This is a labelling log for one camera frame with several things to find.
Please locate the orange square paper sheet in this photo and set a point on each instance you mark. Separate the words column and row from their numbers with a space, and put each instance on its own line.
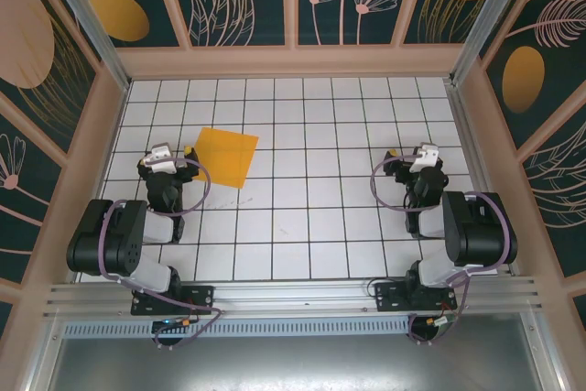
column 226, row 157

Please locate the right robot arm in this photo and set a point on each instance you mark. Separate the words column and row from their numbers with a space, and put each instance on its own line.
column 480, row 235

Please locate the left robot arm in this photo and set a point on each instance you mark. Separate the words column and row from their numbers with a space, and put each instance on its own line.
column 105, row 244

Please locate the small power connector board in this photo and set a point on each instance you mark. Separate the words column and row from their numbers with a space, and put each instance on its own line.
column 439, row 321
column 174, row 323

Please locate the grey metal panel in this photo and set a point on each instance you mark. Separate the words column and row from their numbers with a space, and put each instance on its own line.
column 293, row 363

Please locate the aluminium side rail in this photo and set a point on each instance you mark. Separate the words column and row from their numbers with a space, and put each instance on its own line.
column 476, row 180

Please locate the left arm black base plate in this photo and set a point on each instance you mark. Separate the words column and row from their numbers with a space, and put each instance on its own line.
column 201, row 297

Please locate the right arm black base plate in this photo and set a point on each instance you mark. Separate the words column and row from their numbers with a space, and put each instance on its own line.
column 389, row 297

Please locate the aluminium frame post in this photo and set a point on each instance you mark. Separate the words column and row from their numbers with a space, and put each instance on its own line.
column 480, row 20
column 91, row 29

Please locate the aluminium mounting rail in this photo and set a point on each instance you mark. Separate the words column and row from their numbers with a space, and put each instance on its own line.
column 293, row 295

